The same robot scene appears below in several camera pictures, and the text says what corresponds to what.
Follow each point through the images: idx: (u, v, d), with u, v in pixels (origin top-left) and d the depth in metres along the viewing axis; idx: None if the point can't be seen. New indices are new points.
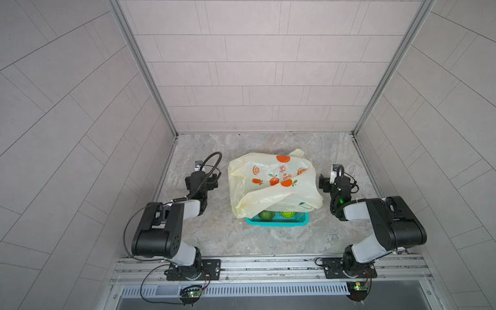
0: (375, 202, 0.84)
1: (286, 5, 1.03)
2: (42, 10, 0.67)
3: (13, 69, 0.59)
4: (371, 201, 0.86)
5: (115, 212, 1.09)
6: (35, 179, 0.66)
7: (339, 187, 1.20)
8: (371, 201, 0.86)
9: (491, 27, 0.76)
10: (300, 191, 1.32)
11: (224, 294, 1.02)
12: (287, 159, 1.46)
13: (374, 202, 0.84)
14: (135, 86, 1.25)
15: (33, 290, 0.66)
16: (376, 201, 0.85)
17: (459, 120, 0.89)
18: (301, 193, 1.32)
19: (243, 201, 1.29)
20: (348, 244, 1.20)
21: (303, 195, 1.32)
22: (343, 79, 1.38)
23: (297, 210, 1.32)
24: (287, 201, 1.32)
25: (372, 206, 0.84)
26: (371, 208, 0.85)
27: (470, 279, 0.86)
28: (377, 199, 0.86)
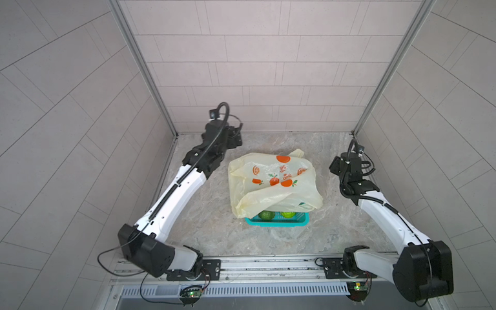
0: (413, 259, 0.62)
1: (286, 6, 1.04)
2: (42, 11, 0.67)
3: (13, 70, 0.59)
4: (408, 254, 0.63)
5: (115, 212, 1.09)
6: (36, 179, 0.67)
7: (347, 161, 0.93)
8: (408, 254, 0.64)
9: (491, 26, 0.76)
10: (300, 192, 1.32)
11: (224, 294, 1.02)
12: (286, 159, 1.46)
13: (412, 259, 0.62)
14: (135, 86, 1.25)
15: (33, 290, 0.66)
16: (416, 256, 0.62)
17: (460, 120, 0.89)
18: (301, 192, 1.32)
19: (243, 201, 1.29)
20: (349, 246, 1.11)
21: (303, 195, 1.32)
22: (343, 79, 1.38)
23: (297, 210, 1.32)
24: (287, 201, 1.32)
25: (407, 258, 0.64)
26: (403, 257, 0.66)
27: (471, 279, 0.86)
28: (418, 254, 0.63)
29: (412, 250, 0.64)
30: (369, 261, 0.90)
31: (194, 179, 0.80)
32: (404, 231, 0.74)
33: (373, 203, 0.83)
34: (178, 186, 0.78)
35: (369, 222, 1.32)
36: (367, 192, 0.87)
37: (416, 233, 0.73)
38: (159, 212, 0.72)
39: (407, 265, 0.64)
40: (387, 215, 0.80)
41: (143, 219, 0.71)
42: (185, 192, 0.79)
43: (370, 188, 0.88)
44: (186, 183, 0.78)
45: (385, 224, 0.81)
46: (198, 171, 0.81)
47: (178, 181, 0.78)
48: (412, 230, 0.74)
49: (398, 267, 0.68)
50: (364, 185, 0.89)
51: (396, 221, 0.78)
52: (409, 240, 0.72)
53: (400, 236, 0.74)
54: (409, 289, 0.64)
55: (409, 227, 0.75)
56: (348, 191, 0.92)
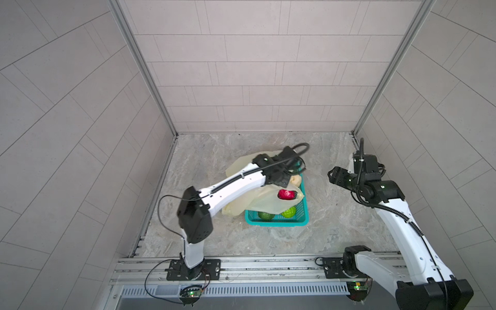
0: (429, 299, 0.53)
1: (286, 5, 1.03)
2: (42, 10, 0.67)
3: (13, 69, 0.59)
4: (424, 289, 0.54)
5: (115, 212, 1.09)
6: (36, 178, 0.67)
7: (360, 159, 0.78)
8: (424, 290, 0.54)
9: (491, 27, 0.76)
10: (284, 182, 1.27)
11: (224, 294, 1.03)
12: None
13: (427, 297, 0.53)
14: (135, 85, 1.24)
15: (34, 290, 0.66)
16: (433, 296, 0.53)
17: (459, 120, 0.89)
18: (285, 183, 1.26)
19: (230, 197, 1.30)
20: (347, 248, 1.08)
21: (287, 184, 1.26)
22: (343, 79, 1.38)
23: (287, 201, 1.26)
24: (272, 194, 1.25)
25: (420, 291, 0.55)
26: (418, 289, 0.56)
27: (470, 279, 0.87)
28: (437, 292, 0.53)
29: (430, 287, 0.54)
30: (371, 267, 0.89)
31: (258, 179, 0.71)
32: (425, 261, 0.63)
33: (396, 218, 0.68)
34: (241, 178, 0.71)
35: (369, 222, 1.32)
36: (390, 199, 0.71)
37: (438, 266, 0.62)
38: (219, 190, 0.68)
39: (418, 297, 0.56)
40: (409, 237, 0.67)
41: (206, 188, 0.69)
42: (243, 188, 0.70)
43: (394, 192, 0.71)
44: (249, 178, 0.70)
45: (402, 244, 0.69)
46: (262, 173, 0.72)
47: (245, 172, 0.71)
48: (434, 262, 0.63)
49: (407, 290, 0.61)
50: (387, 187, 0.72)
51: (419, 246, 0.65)
52: (429, 274, 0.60)
53: (420, 266, 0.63)
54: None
55: (431, 257, 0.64)
56: (365, 194, 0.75)
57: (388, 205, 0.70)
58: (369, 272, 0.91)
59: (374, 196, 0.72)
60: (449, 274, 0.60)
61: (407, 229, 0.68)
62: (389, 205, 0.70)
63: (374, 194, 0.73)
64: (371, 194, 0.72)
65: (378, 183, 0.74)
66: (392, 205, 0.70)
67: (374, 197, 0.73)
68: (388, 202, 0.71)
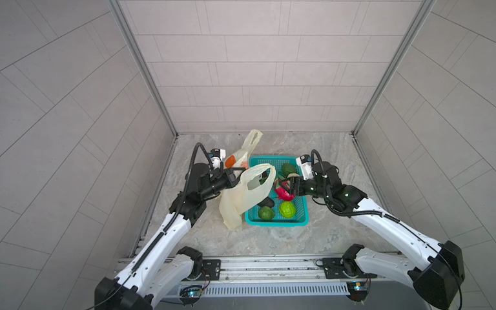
0: (444, 279, 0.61)
1: (286, 5, 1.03)
2: (42, 10, 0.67)
3: (13, 69, 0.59)
4: (435, 272, 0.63)
5: (115, 212, 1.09)
6: (36, 178, 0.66)
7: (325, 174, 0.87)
8: (434, 272, 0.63)
9: (491, 27, 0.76)
10: (245, 174, 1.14)
11: (224, 294, 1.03)
12: (231, 157, 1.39)
13: (440, 278, 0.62)
14: (135, 85, 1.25)
15: (34, 290, 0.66)
16: (444, 273, 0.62)
17: (460, 120, 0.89)
18: (246, 175, 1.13)
19: (221, 211, 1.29)
20: (349, 250, 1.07)
21: (248, 175, 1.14)
22: (343, 79, 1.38)
23: (267, 184, 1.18)
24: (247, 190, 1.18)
25: (433, 275, 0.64)
26: (429, 276, 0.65)
27: (470, 279, 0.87)
28: (442, 268, 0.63)
29: (436, 268, 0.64)
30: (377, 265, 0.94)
31: (180, 227, 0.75)
32: (417, 244, 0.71)
33: (373, 216, 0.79)
34: (164, 235, 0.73)
35: None
36: (358, 203, 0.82)
37: (427, 241, 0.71)
38: (144, 261, 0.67)
39: (434, 283, 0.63)
40: (392, 228, 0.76)
41: (126, 270, 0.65)
42: (169, 243, 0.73)
43: (360, 197, 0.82)
44: (172, 231, 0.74)
45: (391, 237, 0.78)
46: (185, 217, 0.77)
47: (165, 228, 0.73)
48: (422, 239, 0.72)
49: (419, 281, 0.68)
50: (351, 194, 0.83)
51: (403, 232, 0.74)
52: (427, 254, 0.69)
53: (415, 251, 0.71)
54: (439, 301, 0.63)
55: (417, 237, 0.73)
56: (338, 206, 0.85)
57: (360, 210, 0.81)
58: (376, 270, 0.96)
59: (345, 207, 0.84)
60: (436, 243, 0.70)
61: (383, 223, 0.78)
62: (361, 210, 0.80)
63: (344, 205, 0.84)
64: (343, 206, 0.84)
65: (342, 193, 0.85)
66: (363, 207, 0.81)
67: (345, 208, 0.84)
68: (359, 207, 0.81)
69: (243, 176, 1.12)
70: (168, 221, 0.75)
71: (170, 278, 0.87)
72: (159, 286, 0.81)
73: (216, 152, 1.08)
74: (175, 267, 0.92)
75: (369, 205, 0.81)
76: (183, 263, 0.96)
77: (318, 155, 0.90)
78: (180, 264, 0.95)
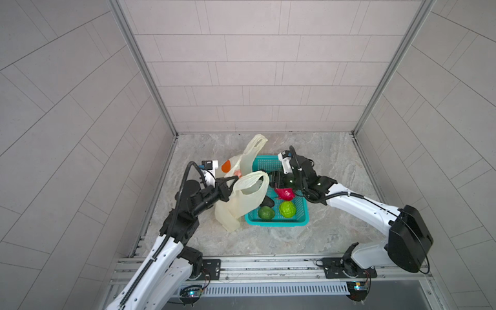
0: (402, 237, 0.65)
1: (286, 5, 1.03)
2: (42, 10, 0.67)
3: (13, 69, 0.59)
4: (395, 232, 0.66)
5: (115, 212, 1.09)
6: (35, 178, 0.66)
7: (300, 167, 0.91)
8: (396, 234, 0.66)
9: (491, 27, 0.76)
10: (237, 183, 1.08)
11: (224, 294, 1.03)
12: (228, 161, 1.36)
13: (400, 237, 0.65)
14: (135, 85, 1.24)
15: (34, 290, 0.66)
16: (403, 233, 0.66)
17: (460, 120, 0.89)
18: (239, 185, 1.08)
19: (217, 216, 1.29)
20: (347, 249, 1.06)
21: (240, 185, 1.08)
22: (343, 79, 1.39)
23: (260, 192, 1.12)
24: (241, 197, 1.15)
25: (394, 237, 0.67)
26: (394, 239, 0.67)
27: (470, 279, 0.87)
28: (402, 229, 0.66)
29: (396, 228, 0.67)
30: (363, 252, 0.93)
31: (172, 250, 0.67)
32: (380, 213, 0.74)
33: (341, 196, 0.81)
34: (154, 261, 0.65)
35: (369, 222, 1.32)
36: (329, 189, 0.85)
37: (387, 208, 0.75)
38: (134, 292, 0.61)
39: (399, 244, 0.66)
40: (357, 203, 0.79)
41: (115, 303, 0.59)
42: (160, 270, 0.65)
43: (329, 183, 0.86)
44: (162, 256, 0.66)
45: (358, 212, 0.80)
46: (175, 240, 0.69)
47: (154, 254, 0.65)
48: (383, 208, 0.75)
49: (390, 248, 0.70)
50: (323, 183, 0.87)
51: (367, 205, 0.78)
52: (387, 219, 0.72)
53: (378, 220, 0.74)
54: (409, 263, 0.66)
55: (379, 206, 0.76)
56: (313, 196, 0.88)
57: (330, 193, 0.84)
58: (365, 259, 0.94)
59: (320, 196, 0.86)
60: (396, 209, 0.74)
61: (350, 201, 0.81)
62: (331, 192, 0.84)
63: (319, 194, 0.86)
64: (317, 195, 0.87)
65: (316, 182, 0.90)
66: (333, 190, 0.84)
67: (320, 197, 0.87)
68: (330, 191, 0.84)
69: (234, 187, 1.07)
70: (159, 245, 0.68)
71: (166, 292, 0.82)
72: (154, 305, 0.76)
73: (207, 165, 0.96)
74: (172, 278, 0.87)
75: (338, 188, 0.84)
76: (180, 270, 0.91)
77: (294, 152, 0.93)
78: (177, 272, 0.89)
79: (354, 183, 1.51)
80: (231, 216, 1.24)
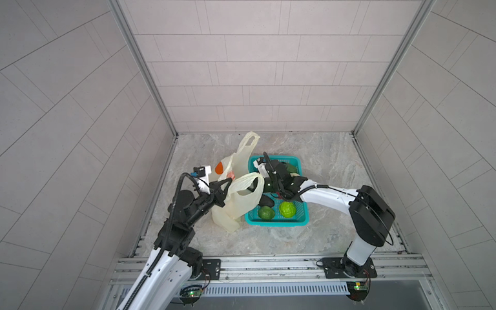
0: (361, 214, 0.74)
1: (286, 5, 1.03)
2: (42, 10, 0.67)
3: (13, 69, 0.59)
4: (355, 211, 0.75)
5: (115, 212, 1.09)
6: (35, 178, 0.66)
7: (274, 170, 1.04)
8: (356, 212, 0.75)
9: (491, 27, 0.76)
10: (232, 185, 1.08)
11: (224, 293, 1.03)
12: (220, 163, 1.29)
13: (360, 214, 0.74)
14: (135, 85, 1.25)
15: (34, 290, 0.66)
16: (362, 210, 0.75)
17: (460, 120, 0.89)
18: (234, 188, 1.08)
19: (214, 217, 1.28)
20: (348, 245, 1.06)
21: (236, 187, 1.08)
22: (343, 79, 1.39)
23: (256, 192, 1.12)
24: (237, 199, 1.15)
25: (356, 215, 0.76)
26: (356, 217, 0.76)
27: (470, 279, 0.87)
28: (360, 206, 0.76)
29: (356, 208, 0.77)
30: (352, 247, 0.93)
31: (166, 265, 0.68)
32: (341, 196, 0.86)
33: (311, 190, 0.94)
34: (148, 276, 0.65)
35: None
36: (301, 187, 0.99)
37: (347, 191, 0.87)
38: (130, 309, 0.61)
39: (361, 221, 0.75)
40: (322, 192, 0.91)
41: None
42: (155, 285, 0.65)
43: (301, 181, 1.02)
44: (157, 270, 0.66)
45: (327, 200, 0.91)
46: (170, 254, 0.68)
47: (148, 269, 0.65)
48: (344, 191, 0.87)
49: (357, 227, 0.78)
50: (294, 183, 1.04)
51: (332, 192, 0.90)
52: (347, 199, 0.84)
53: (341, 203, 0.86)
54: (375, 237, 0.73)
55: (341, 192, 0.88)
56: (289, 195, 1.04)
57: (302, 188, 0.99)
58: (356, 253, 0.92)
59: (294, 194, 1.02)
60: (354, 190, 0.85)
61: (316, 192, 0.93)
62: (303, 188, 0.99)
63: (293, 193, 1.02)
64: (292, 194, 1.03)
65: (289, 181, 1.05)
66: (305, 185, 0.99)
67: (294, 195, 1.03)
68: (301, 188, 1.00)
69: (230, 189, 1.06)
70: (154, 259, 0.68)
71: (165, 299, 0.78)
72: None
73: (201, 171, 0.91)
74: (171, 283, 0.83)
75: (307, 183, 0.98)
76: (179, 274, 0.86)
77: (267, 157, 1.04)
78: (176, 276, 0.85)
79: (354, 183, 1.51)
80: (229, 217, 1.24)
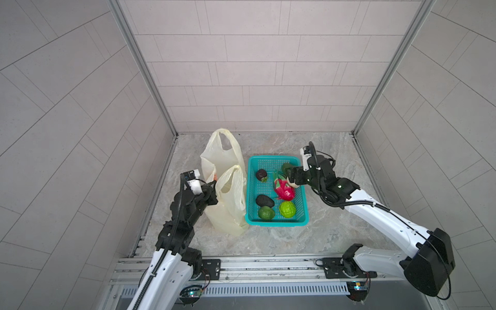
0: (431, 265, 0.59)
1: (286, 5, 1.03)
2: (42, 11, 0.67)
3: (13, 69, 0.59)
4: (423, 257, 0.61)
5: (115, 212, 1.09)
6: (35, 179, 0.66)
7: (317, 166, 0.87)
8: (423, 258, 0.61)
9: (491, 27, 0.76)
10: (218, 183, 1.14)
11: (224, 293, 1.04)
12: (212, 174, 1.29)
13: (429, 263, 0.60)
14: (135, 85, 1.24)
15: (34, 290, 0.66)
16: (431, 259, 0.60)
17: (460, 120, 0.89)
18: (220, 183, 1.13)
19: (215, 225, 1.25)
20: (355, 244, 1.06)
21: (219, 182, 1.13)
22: (343, 79, 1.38)
23: (237, 185, 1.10)
24: (225, 198, 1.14)
25: (421, 261, 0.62)
26: (418, 263, 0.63)
27: (470, 279, 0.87)
28: (431, 256, 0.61)
29: (424, 253, 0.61)
30: (369, 260, 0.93)
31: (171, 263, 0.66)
32: (406, 232, 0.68)
33: (364, 205, 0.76)
34: (154, 277, 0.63)
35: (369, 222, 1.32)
36: (350, 194, 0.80)
37: (416, 229, 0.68)
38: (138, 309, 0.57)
39: (422, 269, 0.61)
40: (382, 216, 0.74)
41: None
42: (161, 287, 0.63)
43: (351, 188, 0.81)
44: (162, 270, 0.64)
45: (382, 226, 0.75)
46: (174, 252, 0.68)
47: (154, 268, 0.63)
48: (411, 227, 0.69)
49: (409, 269, 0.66)
50: (343, 186, 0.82)
51: (393, 221, 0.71)
52: (415, 241, 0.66)
53: (404, 238, 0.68)
54: (427, 287, 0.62)
55: (406, 225, 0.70)
56: (330, 198, 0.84)
57: (351, 199, 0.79)
58: (370, 265, 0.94)
59: (339, 198, 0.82)
60: (426, 232, 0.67)
61: (370, 208, 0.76)
62: (352, 199, 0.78)
63: (338, 197, 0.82)
64: (336, 197, 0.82)
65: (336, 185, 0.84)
66: (356, 196, 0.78)
67: (338, 199, 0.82)
68: (351, 197, 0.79)
69: (216, 187, 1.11)
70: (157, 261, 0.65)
71: (169, 300, 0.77)
72: None
73: (191, 174, 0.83)
74: (174, 284, 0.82)
75: (360, 195, 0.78)
76: (181, 274, 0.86)
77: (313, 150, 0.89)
78: (178, 276, 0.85)
79: None
80: (229, 223, 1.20)
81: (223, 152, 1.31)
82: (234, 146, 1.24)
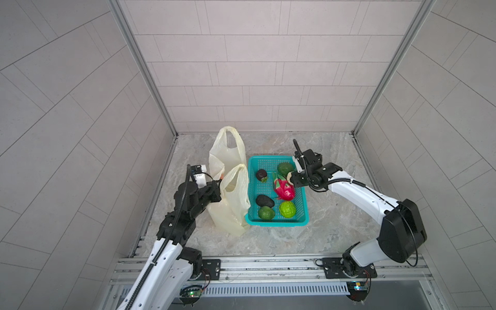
0: (394, 226, 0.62)
1: (286, 5, 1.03)
2: (42, 11, 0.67)
3: (13, 69, 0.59)
4: (388, 221, 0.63)
5: (115, 211, 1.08)
6: (35, 179, 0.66)
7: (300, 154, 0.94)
8: (389, 221, 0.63)
9: (491, 27, 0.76)
10: (223, 181, 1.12)
11: (224, 293, 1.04)
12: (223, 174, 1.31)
13: (392, 226, 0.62)
14: (135, 85, 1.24)
15: (33, 290, 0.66)
16: (396, 223, 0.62)
17: (459, 120, 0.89)
18: (224, 182, 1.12)
19: (217, 223, 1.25)
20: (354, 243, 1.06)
21: (225, 180, 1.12)
22: (343, 79, 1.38)
23: (243, 184, 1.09)
24: (228, 197, 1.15)
25: (387, 225, 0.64)
26: (385, 227, 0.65)
27: (471, 279, 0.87)
28: (397, 220, 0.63)
29: (391, 217, 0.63)
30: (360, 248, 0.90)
31: (172, 252, 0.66)
32: (377, 201, 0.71)
33: (343, 183, 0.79)
34: (154, 266, 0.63)
35: (369, 222, 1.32)
36: (333, 174, 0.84)
37: (386, 199, 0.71)
38: (137, 297, 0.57)
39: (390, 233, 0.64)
40: (356, 190, 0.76)
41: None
42: (160, 274, 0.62)
43: (334, 169, 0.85)
44: (162, 259, 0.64)
45: (356, 199, 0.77)
46: (174, 241, 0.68)
47: (154, 258, 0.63)
48: (382, 197, 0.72)
49: (382, 237, 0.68)
50: (326, 168, 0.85)
51: (367, 194, 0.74)
52: (383, 208, 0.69)
53: (374, 208, 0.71)
54: (396, 254, 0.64)
55: (379, 196, 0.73)
56: (315, 181, 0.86)
57: (333, 177, 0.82)
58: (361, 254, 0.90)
59: (323, 181, 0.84)
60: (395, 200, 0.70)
61: (346, 183, 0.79)
62: (334, 177, 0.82)
63: (322, 179, 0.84)
64: (320, 180, 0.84)
65: (320, 168, 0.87)
66: (338, 175, 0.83)
67: (323, 181, 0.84)
68: (332, 176, 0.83)
69: (220, 185, 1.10)
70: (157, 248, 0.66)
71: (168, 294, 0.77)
72: None
73: (197, 168, 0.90)
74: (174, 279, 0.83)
75: (341, 174, 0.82)
76: (181, 271, 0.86)
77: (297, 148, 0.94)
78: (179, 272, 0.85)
79: None
80: (231, 221, 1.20)
81: (228, 150, 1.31)
82: (239, 146, 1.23)
